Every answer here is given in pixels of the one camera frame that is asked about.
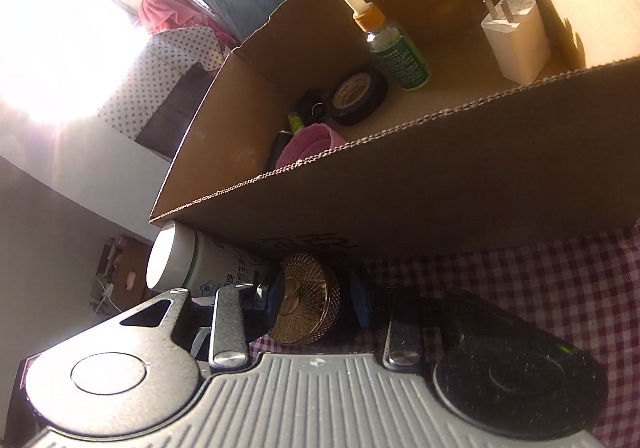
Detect gold round tin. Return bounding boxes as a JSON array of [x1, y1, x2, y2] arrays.
[[269, 253, 341, 345]]

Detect pink plastic lid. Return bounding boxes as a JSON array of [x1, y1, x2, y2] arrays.
[[276, 123, 345, 168]]

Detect black tape roll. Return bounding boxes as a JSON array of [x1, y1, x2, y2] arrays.
[[326, 69, 388, 126]]

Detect green dropper bottle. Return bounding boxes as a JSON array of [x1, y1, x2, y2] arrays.
[[344, 0, 431, 92]]

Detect white charger plug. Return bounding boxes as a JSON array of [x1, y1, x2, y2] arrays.
[[480, 0, 551, 85]]

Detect black lipstick tube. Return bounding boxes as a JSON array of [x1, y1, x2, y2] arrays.
[[264, 130, 293, 173]]

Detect black remote key fob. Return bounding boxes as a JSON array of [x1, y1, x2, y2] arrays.
[[294, 90, 328, 126]]

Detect white supplement bottle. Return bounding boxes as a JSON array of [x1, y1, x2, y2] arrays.
[[145, 220, 270, 296]]

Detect purple checkered tablecloth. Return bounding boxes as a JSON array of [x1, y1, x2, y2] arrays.
[[246, 0, 640, 448]]

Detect brown cardboard box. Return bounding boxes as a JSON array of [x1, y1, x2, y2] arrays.
[[150, 0, 639, 255]]

